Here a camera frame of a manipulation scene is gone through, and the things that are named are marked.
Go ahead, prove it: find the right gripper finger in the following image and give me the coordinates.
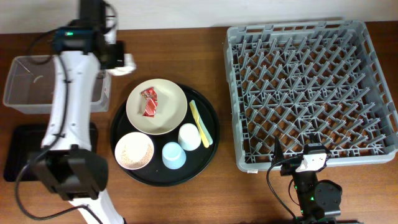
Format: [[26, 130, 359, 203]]
[[271, 136, 284, 166], [309, 133, 321, 145]]

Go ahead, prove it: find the red snack wrapper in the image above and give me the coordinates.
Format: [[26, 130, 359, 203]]
[[141, 87, 158, 118]]

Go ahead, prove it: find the pink bowl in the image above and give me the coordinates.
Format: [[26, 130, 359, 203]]
[[114, 132, 154, 170]]

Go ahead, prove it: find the white tissue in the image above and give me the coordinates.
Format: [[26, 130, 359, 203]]
[[108, 54, 136, 76]]

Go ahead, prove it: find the pile of rice grains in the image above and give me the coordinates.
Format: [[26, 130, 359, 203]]
[[121, 143, 154, 169]]

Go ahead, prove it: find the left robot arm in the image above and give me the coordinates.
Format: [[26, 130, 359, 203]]
[[24, 1, 125, 223]]

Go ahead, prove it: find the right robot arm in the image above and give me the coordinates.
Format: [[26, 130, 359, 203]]
[[266, 134, 343, 223]]

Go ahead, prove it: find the grey dishwasher rack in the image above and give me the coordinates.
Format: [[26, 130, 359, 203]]
[[224, 21, 397, 173]]

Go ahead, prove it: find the beige plate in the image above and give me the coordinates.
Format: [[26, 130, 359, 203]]
[[126, 78, 188, 135]]

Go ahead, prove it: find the yellow plastic utensil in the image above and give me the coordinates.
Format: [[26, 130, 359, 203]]
[[189, 101, 210, 148]]

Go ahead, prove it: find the pale green plastic utensil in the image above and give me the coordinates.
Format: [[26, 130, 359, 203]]
[[192, 100, 213, 145]]

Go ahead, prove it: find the white cup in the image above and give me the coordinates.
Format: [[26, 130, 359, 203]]
[[178, 123, 201, 151]]

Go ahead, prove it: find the clear plastic bin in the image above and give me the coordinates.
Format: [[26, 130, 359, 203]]
[[3, 56, 111, 114]]

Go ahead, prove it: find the light blue cup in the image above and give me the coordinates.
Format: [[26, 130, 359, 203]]
[[162, 142, 187, 170]]

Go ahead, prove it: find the round black serving tray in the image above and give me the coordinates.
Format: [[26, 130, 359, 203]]
[[110, 84, 220, 187]]

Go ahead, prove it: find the black rectangular tray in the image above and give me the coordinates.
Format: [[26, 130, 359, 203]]
[[3, 122, 100, 182]]

